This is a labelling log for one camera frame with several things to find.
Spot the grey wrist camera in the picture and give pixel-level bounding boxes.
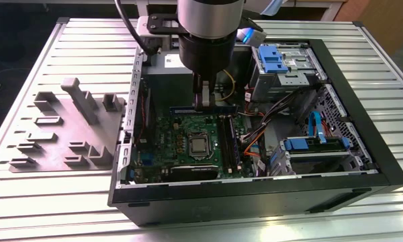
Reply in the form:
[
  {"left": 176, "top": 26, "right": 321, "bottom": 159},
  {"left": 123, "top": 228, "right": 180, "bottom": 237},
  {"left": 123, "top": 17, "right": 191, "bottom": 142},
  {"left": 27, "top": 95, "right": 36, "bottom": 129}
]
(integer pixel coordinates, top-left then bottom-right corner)
[
  {"left": 136, "top": 14, "right": 181, "bottom": 39},
  {"left": 237, "top": 27, "right": 268, "bottom": 47}
]

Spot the black open PC case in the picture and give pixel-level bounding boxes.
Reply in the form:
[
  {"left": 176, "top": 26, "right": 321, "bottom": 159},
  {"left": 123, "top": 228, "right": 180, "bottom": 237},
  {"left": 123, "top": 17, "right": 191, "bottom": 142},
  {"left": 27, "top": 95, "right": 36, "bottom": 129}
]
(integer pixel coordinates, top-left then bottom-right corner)
[{"left": 108, "top": 37, "right": 403, "bottom": 227}]

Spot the black camera cable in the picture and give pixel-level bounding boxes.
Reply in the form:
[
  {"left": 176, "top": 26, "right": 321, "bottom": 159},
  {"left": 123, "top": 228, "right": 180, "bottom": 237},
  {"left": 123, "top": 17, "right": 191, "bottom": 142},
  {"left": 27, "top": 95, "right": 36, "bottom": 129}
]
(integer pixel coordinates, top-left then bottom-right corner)
[{"left": 113, "top": 0, "right": 163, "bottom": 55}]

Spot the thin red wire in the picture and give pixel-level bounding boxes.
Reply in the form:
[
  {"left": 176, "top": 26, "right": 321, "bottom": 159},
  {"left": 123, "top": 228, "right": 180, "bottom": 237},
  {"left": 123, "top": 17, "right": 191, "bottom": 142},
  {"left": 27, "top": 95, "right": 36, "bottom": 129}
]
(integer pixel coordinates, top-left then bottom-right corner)
[{"left": 139, "top": 83, "right": 153, "bottom": 142}]

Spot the black RAM slot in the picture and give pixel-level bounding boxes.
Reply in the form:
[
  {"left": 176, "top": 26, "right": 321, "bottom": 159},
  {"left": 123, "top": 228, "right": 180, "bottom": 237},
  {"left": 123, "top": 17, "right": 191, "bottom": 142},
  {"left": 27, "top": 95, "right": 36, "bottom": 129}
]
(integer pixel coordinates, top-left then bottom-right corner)
[{"left": 218, "top": 114, "right": 228, "bottom": 173}]

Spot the orange wire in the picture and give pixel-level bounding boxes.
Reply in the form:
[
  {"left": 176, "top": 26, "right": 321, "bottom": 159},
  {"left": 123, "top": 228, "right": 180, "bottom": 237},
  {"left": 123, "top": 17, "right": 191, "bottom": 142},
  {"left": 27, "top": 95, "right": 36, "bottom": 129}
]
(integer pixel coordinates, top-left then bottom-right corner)
[{"left": 244, "top": 141, "right": 266, "bottom": 159}]

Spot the grey metal drive cage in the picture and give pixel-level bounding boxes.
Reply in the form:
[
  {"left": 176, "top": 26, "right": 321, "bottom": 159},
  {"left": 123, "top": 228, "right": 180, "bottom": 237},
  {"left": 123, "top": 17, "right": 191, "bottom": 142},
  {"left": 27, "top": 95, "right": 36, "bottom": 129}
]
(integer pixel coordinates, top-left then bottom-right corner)
[{"left": 250, "top": 40, "right": 326, "bottom": 101}]

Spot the silver CPU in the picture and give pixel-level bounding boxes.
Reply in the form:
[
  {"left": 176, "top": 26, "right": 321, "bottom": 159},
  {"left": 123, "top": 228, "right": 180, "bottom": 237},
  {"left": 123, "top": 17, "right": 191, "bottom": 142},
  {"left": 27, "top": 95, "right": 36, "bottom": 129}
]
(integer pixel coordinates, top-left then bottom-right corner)
[{"left": 191, "top": 138, "right": 208, "bottom": 154}]

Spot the green motherboard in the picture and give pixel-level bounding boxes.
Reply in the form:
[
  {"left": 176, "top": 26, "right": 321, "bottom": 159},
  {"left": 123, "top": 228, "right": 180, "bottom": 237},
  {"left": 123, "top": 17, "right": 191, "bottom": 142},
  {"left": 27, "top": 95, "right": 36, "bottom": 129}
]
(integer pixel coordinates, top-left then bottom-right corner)
[{"left": 132, "top": 113, "right": 256, "bottom": 181}]

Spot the yellow wire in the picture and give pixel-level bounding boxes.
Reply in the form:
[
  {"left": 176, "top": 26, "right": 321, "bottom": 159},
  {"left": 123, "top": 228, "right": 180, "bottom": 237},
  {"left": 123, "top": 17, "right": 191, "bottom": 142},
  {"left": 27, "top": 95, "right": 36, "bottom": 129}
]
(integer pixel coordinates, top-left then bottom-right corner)
[{"left": 218, "top": 69, "right": 237, "bottom": 103}]

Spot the grey parts rack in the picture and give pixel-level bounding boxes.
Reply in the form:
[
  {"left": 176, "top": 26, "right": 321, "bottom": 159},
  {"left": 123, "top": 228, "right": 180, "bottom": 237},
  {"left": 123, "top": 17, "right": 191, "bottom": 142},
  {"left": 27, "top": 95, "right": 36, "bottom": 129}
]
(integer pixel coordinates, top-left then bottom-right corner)
[{"left": 8, "top": 77, "right": 127, "bottom": 173}]

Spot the grey power supply unit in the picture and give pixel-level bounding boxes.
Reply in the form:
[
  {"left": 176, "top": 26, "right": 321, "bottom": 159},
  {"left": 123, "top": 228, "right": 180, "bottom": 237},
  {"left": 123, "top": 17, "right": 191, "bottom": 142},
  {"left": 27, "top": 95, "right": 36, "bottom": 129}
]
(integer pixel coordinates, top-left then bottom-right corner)
[{"left": 143, "top": 49, "right": 212, "bottom": 116}]

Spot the blue plastic drive latch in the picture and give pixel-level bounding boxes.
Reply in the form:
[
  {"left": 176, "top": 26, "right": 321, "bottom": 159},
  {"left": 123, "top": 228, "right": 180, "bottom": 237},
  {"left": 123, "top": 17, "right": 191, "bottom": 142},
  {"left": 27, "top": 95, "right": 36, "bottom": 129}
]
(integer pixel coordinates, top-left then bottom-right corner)
[{"left": 258, "top": 44, "right": 288, "bottom": 74}]

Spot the wooden cabinet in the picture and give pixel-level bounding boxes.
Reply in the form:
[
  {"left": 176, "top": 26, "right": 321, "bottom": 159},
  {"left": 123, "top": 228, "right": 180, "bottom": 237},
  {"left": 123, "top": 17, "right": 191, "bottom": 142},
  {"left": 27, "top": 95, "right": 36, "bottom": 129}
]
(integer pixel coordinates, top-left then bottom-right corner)
[{"left": 334, "top": 0, "right": 403, "bottom": 55}]

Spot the black CPU socket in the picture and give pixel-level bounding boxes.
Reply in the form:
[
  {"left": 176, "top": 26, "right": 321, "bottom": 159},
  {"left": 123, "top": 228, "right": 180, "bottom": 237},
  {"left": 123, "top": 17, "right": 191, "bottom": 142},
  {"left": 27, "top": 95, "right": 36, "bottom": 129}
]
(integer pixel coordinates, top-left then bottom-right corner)
[{"left": 187, "top": 131, "right": 212, "bottom": 159}]

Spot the black graphics card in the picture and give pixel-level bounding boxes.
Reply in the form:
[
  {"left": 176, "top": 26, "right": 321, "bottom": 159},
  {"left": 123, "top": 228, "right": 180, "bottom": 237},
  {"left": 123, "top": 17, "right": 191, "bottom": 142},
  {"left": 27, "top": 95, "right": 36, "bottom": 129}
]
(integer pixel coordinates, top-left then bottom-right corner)
[{"left": 163, "top": 163, "right": 220, "bottom": 182}]

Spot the hard disk in blue carrier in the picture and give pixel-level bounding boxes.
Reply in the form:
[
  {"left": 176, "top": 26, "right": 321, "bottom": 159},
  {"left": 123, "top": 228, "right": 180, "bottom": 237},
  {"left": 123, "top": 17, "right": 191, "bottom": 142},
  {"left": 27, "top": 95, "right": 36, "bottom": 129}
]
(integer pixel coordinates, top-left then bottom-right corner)
[{"left": 282, "top": 136, "right": 353, "bottom": 155}]

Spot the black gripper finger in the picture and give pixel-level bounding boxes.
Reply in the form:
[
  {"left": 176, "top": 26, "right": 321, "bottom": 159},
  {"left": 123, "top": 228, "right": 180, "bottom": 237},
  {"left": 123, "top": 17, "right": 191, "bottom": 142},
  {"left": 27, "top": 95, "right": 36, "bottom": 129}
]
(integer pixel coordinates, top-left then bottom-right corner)
[
  {"left": 192, "top": 72, "right": 207, "bottom": 112},
  {"left": 203, "top": 75, "right": 220, "bottom": 108}
]

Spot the blue flat wire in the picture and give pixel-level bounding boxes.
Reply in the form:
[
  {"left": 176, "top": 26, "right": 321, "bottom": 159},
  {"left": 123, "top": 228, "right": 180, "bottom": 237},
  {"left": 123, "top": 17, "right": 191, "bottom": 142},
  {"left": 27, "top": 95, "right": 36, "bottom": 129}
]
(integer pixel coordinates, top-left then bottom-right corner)
[{"left": 308, "top": 110, "right": 328, "bottom": 144}]

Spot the black cable bundle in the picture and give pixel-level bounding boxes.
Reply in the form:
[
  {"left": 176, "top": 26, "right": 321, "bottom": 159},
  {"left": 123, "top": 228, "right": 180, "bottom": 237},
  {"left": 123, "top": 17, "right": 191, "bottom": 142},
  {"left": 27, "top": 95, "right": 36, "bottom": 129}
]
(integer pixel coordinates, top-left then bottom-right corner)
[{"left": 260, "top": 85, "right": 320, "bottom": 127}]

